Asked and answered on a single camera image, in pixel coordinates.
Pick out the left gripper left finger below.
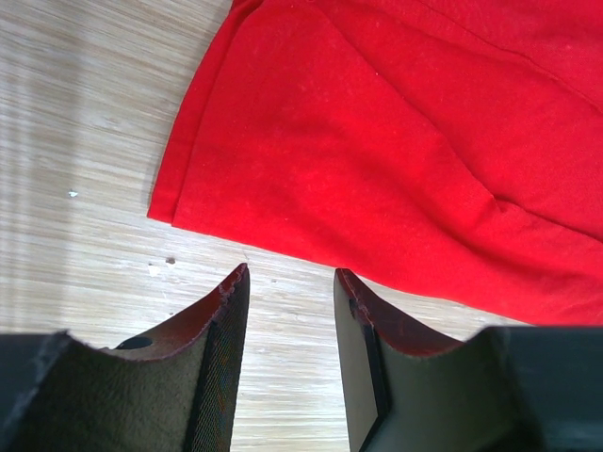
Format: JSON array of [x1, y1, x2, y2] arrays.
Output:
[[1, 265, 249, 451]]

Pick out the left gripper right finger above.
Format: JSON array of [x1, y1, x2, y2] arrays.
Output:
[[334, 268, 602, 451]]

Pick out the red t-shirt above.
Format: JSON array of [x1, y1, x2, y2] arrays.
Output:
[[148, 1, 602, 325]]

